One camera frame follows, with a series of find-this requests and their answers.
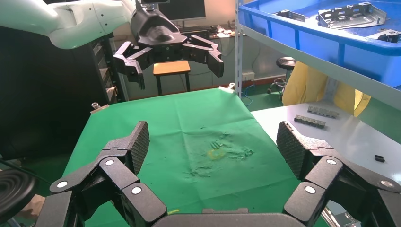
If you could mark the black round stool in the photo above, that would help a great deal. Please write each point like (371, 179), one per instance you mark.
(285, 62)

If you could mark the black drawer rack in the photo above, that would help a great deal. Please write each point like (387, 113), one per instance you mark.
(108, 69)

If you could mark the grey background desk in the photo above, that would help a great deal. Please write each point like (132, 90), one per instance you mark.
(213, 72)

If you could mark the blue plastic bin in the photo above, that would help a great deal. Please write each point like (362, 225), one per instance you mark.
(332, 44)

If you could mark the black partition panel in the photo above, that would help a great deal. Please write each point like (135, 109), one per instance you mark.
(47, 94)

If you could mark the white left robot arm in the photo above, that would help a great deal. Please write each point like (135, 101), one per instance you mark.
(72, 22)

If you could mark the yellow plastic bag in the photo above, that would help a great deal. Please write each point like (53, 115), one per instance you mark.
(300, 84)

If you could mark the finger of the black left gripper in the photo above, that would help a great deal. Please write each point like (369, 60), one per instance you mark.
(131, 62)
(206, 53)

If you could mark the black round ribbed disc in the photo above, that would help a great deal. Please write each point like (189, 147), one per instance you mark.
(14, 191)

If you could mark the large stamped metal bracket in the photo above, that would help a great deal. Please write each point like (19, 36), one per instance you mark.
(351, 17)

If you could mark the small black plastic piece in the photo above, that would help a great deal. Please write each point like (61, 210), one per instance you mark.
(379, 158)

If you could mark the green table cloth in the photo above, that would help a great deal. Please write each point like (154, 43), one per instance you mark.
(175, 125)

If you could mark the black computer monitor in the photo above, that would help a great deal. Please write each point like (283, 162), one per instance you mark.
(188, 9)

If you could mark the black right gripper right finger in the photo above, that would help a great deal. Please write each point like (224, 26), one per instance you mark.
(325, 175)

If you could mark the wooden top stool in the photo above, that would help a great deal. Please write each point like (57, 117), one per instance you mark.
(171, 67)

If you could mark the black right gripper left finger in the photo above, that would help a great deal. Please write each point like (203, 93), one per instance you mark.
(119, 175)

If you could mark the white wall power outlet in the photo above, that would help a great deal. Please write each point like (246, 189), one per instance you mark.
(248, 76)

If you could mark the white metal shelf rack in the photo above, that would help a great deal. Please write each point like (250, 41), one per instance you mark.
(238, 47)

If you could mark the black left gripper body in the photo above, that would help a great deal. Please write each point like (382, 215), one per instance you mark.
(156, 31)

